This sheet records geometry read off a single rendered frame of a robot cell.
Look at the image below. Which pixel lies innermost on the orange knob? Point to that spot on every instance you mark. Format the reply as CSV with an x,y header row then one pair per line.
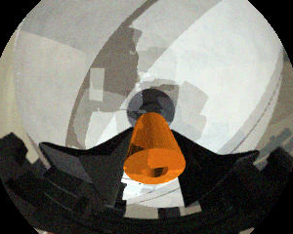
x,y
153,155

